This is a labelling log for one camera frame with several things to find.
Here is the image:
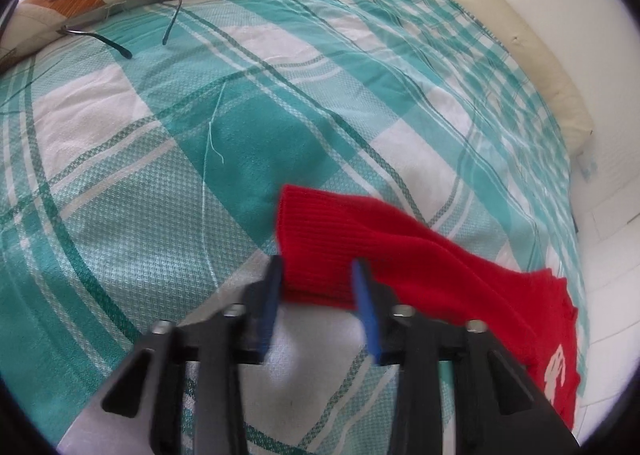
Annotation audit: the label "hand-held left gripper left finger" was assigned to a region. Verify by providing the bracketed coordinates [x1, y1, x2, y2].
[100, 255, 286, 455]

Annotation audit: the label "teal plaid bed sheet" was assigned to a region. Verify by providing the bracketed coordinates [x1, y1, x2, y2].
[0, 0, 593, 455]

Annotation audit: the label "black eyeglasses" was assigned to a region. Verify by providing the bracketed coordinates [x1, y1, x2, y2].
[57, 0, 183, 60]

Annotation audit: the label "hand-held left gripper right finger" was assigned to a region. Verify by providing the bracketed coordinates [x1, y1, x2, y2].
[352, 259, 581, 455]

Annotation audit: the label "cream headboard cushion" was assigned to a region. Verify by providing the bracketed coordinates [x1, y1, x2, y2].
[395, 0, 596, 156]

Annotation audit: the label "red knit sweater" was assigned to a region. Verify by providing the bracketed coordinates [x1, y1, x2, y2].
[275, 185, 581, 428]

